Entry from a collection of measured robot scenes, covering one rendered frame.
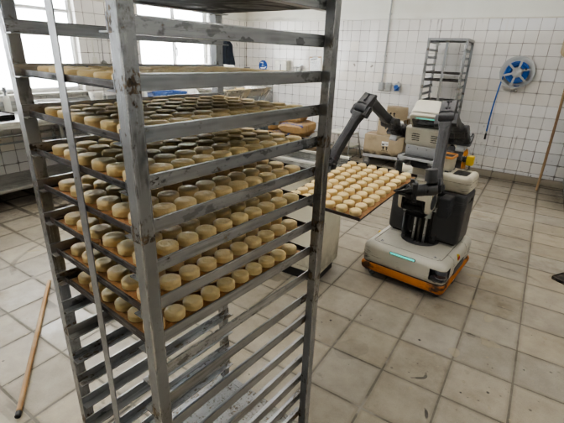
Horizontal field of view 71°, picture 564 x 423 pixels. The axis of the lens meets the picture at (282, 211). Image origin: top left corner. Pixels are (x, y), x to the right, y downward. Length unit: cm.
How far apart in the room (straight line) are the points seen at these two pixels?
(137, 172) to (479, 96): 589
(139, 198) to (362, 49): 624
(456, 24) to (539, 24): 97
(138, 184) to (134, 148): 6
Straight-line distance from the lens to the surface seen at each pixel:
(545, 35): 631
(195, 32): 82
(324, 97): 115
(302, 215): 274
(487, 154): 644
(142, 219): 76
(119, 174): 86
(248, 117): 93
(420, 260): 291
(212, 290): 107
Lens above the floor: 155
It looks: 22 degrees down
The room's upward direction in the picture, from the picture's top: 2 degrees clockwise
